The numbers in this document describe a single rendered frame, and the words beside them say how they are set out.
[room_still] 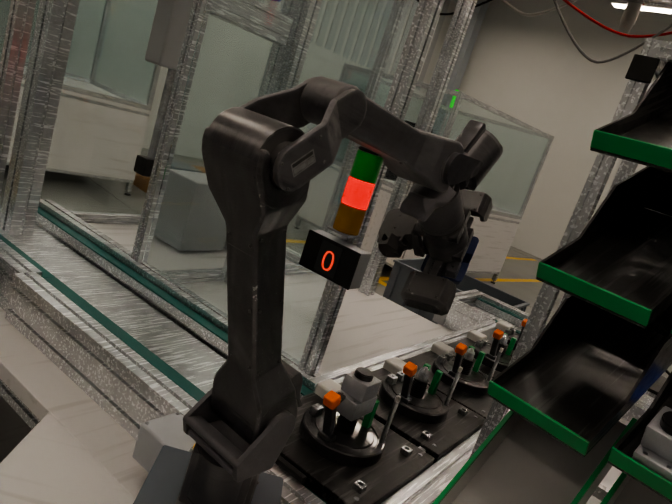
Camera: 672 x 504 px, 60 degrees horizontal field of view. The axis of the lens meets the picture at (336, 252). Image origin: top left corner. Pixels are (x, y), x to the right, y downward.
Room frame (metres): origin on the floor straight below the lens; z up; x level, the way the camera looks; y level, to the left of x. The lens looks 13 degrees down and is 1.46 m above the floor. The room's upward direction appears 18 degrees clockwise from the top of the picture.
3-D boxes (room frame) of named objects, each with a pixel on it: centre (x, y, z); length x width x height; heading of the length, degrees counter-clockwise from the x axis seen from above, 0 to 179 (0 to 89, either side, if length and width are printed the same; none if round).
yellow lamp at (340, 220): (1.05, 0.00, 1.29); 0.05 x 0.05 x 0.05
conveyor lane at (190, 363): (1.03, 0.14, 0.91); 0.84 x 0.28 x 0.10; 58
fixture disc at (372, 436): (0.85, -0.10, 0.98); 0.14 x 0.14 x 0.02
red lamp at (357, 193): (1.05, 0.00, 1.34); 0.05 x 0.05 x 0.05
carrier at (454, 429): (1.06, -0.24, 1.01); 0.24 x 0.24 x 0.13; 58
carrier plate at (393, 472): (0.85, -0.10, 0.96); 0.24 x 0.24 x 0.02; 58
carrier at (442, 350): (1.27, -0.37, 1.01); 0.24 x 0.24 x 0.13; 58
